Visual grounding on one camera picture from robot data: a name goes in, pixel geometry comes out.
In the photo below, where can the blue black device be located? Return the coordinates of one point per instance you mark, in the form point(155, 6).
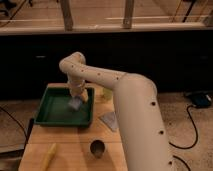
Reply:
point(201, 100)

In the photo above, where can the yellow banana toy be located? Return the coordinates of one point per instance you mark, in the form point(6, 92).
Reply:
point(48, 157)

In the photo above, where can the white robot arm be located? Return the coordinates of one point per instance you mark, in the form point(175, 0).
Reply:
point(144, 139)

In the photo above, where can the wooden post left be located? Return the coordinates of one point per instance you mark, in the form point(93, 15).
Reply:
point(67, 16)

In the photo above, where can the wooden post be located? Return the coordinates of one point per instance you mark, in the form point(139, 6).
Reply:
point(67, 16)
point(128, 14)

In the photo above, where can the grey blue sponge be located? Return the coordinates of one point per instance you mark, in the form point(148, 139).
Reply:
point(75, 103)

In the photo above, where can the dark metal cup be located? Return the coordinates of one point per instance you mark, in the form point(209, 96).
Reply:
point(97, 148)

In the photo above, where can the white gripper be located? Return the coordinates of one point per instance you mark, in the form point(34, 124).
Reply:
point(77, 89)

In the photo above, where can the wooden post right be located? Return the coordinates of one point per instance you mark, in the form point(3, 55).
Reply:
point(128, 14)

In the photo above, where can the yellow plastic cup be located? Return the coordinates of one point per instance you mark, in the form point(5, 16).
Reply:
point(107, 94)

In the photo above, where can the green plastic tray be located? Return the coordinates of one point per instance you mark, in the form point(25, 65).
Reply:
point(54, 109)

